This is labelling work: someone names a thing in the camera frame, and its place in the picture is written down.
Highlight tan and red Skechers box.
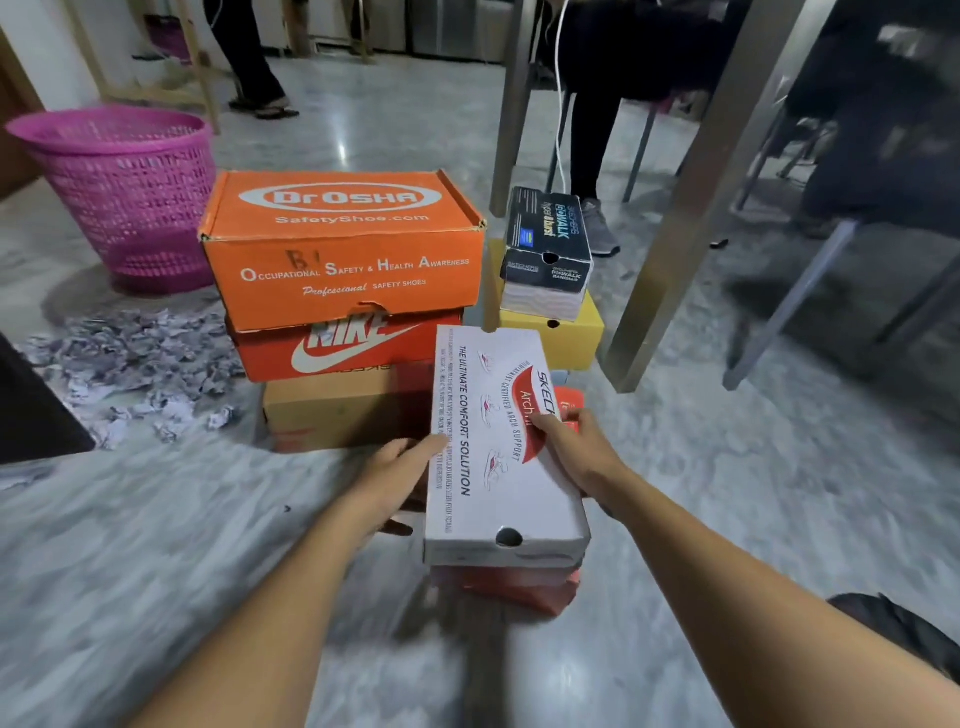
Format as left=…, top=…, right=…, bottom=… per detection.
left=262, top=359, right=440, bottom=454

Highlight person's right hand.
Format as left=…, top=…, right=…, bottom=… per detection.
left=530, top=407, right=631, bottom=519

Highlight black Gowalk hyper burst box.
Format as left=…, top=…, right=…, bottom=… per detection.
left=499, top=185, right=595, bottom=322

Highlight yellow shoe box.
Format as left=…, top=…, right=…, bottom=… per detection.
left=487, top=238, right=606, bottom=374

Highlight orange-red shoe box sneaker print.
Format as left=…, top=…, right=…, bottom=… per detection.
left=431, top=386, right=585, bottom=618

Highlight brown wooden room door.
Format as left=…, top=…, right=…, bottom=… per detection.
left=0, top=26, right=45, bottom=202

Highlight pink plastic waste basket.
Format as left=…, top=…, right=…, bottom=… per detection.
left=5, top=104, right=219, bottom=295

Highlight light wooden rack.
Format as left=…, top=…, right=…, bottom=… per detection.
left=63, top=0, right=223, bottom=136
left=281, top=0, right=374, bottom=65

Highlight grey metal chair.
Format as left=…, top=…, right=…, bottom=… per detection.
left=723, top=217, right=960, bottom=391

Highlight white Skechers Arch box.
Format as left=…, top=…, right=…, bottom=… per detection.
left=423, top=323, right=592, bottom=569

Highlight stainless steel appliance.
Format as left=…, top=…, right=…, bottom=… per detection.
left=367, top=0, right=519, bottom=65

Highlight wooden table leg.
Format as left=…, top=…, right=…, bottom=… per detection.
left=488, top=0, right=838, bottom=395

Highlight red shoe box white tick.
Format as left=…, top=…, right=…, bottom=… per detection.
left=227, top=305, right=464, bottom=384

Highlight pile of paper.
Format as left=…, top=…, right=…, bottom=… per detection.
left=14, top=307, right=249, bottom=451

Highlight small purple bucket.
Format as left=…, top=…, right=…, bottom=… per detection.
left=144, top=13, right=195, bottom=63

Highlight orange Dr Osha box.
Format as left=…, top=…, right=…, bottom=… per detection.
left=198, top=170, right=487, bottom=334

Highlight person's left forearm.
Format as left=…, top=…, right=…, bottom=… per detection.
left=131, top=494, right=391, bottom=728

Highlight white hanging cable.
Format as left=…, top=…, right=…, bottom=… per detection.
left=545, top=0, right=575, bottom=198

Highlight dark wooden cabinet door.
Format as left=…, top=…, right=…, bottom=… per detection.
left=0, top=329, right=97, bottom=465

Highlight person's dark trousers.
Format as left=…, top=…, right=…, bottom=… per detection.
left=827, top=592, right=960, bottom=688

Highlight person's left hand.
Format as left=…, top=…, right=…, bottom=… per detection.
left=341, top=433, right=449, bottom=538

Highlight person's right forearm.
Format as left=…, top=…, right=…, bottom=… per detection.
left=596, top=464, right=960, bottom=728

